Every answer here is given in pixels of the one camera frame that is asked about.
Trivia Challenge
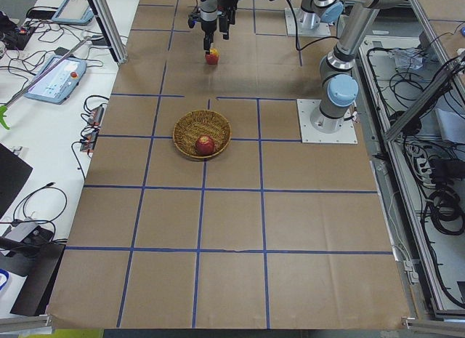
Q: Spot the red yellow apple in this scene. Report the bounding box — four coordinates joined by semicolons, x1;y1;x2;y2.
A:
205;48;219;65

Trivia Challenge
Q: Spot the black laptop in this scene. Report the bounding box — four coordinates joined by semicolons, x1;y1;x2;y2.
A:
0;145;33;217

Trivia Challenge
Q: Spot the reacher grabber stick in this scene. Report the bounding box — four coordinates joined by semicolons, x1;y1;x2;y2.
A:
1;36;92;130

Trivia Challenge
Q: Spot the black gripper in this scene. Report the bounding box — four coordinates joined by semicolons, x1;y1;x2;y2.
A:
217;0;238;25
188;0;230;52

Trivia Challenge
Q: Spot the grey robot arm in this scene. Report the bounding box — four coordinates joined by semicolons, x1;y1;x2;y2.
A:
188;0;406;134
200;0;344;44

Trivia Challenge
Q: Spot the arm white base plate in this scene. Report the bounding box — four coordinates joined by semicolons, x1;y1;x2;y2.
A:
284;8;331;38
296;99;358;145

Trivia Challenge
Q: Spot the near blue teach pendant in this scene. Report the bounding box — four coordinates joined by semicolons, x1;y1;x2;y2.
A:
24;57;87;104

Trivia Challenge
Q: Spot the red apple in basket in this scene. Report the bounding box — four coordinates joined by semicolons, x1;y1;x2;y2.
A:
195;135;215;156

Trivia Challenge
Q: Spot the aluminium frame post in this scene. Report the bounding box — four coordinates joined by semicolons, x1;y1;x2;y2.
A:
87;0;128;65

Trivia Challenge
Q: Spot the woven wicker basket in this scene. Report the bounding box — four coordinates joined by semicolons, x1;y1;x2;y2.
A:
172;110;231;160

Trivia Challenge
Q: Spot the blue teach pendant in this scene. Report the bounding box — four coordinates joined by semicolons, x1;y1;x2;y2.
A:
51;0;94;25
24;57;87;104

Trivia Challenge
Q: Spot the far blue teach pendant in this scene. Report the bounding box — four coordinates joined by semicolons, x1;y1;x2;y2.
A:
51;0;94;25

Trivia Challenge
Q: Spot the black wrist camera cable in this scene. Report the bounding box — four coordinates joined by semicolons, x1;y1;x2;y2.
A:
279;0;313;52

